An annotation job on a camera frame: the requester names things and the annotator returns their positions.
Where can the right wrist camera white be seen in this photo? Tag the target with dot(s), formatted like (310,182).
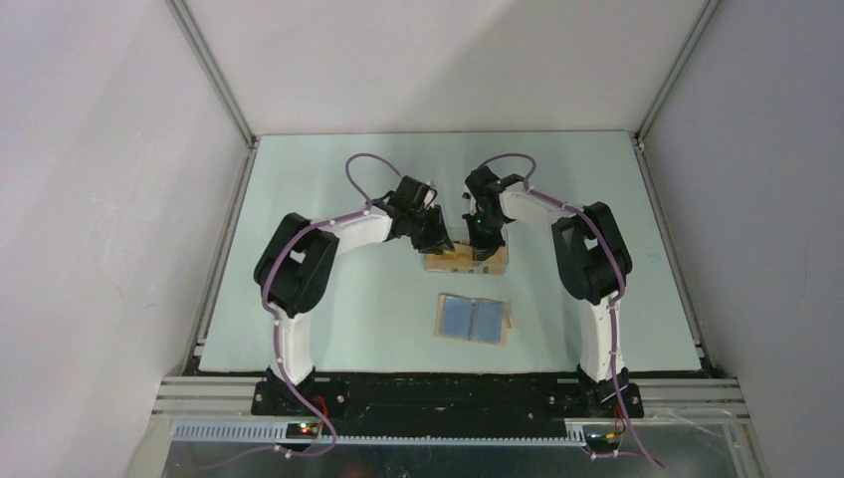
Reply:
(470,200)

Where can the left aluminium frame post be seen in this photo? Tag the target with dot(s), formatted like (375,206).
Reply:
(202,51)

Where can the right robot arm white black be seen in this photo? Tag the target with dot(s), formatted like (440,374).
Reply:
(591,256)

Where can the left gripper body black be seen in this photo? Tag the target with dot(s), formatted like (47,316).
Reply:
(428,212)

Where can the aluminium front frame rail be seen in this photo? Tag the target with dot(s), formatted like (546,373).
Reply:
(705,400)

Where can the grey slotted cable duct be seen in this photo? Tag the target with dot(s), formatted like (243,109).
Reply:
(286,432)

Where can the orange credit cards stack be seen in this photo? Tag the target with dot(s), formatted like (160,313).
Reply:
(468,258)

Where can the aluminium frame post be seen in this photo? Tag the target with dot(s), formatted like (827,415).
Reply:
(682,59)
(202,51)

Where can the right aluminium frame post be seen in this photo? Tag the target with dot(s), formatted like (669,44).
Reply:
(682,59)

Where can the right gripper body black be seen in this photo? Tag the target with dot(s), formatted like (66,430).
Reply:
(481,223)

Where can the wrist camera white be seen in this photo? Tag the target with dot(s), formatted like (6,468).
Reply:
(430,195)
(470,200)

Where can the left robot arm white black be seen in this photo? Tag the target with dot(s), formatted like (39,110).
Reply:
(294,270)

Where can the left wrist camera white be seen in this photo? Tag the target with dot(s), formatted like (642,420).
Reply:
(430,195)

